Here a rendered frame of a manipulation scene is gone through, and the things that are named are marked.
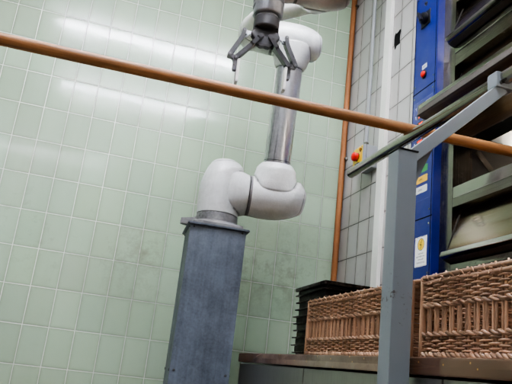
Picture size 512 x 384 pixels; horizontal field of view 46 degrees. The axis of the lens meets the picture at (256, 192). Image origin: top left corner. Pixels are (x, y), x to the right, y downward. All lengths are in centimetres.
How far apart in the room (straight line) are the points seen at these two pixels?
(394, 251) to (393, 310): 10
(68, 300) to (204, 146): 89
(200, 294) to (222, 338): 17
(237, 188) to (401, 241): 117
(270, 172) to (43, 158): 99
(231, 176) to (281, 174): 18
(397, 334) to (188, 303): 112
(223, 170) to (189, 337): 61
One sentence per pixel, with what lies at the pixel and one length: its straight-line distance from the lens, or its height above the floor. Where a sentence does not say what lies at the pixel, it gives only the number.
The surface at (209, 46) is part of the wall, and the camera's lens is 297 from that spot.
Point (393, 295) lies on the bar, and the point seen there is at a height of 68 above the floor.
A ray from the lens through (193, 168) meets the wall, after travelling 272.
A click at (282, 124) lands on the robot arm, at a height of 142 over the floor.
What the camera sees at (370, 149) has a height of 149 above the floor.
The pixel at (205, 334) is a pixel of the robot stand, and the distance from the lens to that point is 208.
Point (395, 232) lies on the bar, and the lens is 110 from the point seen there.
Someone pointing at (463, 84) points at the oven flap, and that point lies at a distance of 191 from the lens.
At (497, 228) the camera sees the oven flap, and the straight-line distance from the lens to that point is 186.
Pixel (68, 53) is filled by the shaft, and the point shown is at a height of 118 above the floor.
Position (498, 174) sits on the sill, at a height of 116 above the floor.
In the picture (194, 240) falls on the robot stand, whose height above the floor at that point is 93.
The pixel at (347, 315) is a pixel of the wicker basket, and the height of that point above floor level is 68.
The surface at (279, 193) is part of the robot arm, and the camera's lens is 221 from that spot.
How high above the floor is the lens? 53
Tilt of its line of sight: 16 degrees up
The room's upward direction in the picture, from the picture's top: 7 degrees clockwise
